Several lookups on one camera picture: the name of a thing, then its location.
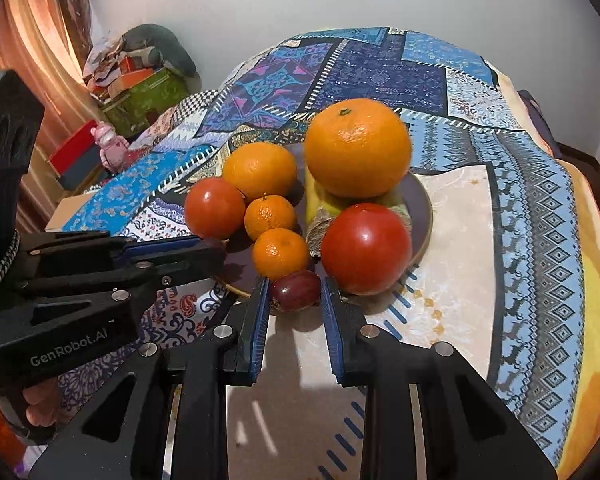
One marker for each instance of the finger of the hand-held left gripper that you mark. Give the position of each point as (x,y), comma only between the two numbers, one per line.
(180,267)
(165,246)

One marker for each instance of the pink plush toy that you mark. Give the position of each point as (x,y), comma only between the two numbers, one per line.
(111,147)

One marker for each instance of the pile of clothes and papers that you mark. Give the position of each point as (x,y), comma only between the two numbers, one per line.
(102,62)

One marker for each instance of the blue patchwork blanket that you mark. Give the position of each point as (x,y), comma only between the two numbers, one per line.
(480,170)

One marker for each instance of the red tomato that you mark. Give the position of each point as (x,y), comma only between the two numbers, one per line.
(215,208)
(366,249)

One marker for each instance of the orange cardboard box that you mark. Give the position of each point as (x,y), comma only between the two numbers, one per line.
(136,77)

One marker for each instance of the purple plate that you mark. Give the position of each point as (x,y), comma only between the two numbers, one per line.
(421,210)

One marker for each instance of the person's left hand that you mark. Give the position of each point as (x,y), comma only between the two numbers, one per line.
(42,405)

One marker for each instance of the orange striped curtain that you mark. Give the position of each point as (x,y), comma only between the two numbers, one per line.
(30,40)

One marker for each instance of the red flat box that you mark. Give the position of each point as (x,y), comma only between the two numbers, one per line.
(72,149)

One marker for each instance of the small mandarin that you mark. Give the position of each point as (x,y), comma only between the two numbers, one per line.
(270,217)
(280,254)

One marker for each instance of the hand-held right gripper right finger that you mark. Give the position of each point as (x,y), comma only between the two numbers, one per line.
(332,335)

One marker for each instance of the black white checkered cloth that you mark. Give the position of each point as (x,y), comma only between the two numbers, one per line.
(200,102)

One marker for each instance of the tan flat box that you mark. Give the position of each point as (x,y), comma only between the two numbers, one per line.
(62,214)

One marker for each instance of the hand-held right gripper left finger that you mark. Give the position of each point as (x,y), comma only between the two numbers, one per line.
(259,332)

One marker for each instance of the large orange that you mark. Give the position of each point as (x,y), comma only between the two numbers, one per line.
(357,147)
(260,170)

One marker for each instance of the grey backpack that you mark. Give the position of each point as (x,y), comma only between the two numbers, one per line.
(536,117)

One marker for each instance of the dark red grape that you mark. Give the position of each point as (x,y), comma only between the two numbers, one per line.
(296,290)

